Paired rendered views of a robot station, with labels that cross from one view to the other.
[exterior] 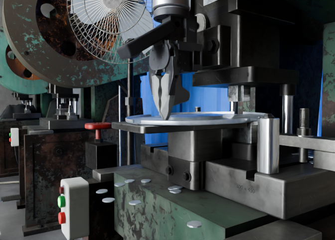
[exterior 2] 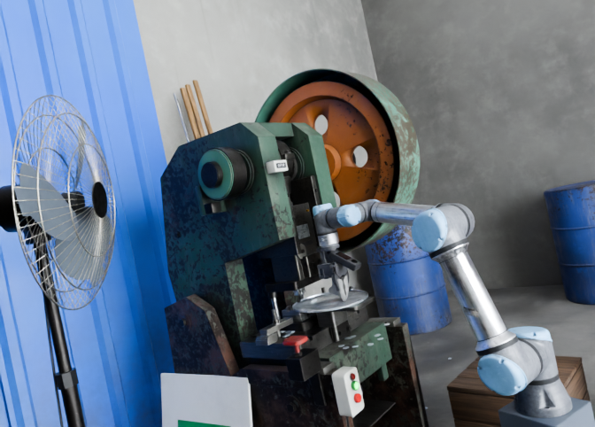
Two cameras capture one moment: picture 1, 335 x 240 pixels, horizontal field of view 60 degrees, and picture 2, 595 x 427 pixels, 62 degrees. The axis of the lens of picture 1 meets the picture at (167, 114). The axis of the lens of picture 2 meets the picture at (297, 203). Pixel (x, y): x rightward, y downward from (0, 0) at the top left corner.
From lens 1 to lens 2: 2.12 m
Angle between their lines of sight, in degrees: 108
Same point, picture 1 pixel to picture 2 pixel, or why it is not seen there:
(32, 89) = not seen: outside the picture
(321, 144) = not seen: hidden behind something
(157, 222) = (364, 352)
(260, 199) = (362, 318)
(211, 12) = (304, 243)
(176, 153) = (340, 321)
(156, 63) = (340, 272)
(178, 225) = (372, 339)
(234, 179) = (354, 317)
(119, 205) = not seen: hidden behind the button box
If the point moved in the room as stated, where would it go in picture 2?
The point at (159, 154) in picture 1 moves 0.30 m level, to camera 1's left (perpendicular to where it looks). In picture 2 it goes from (317, 337) to (351, 355)
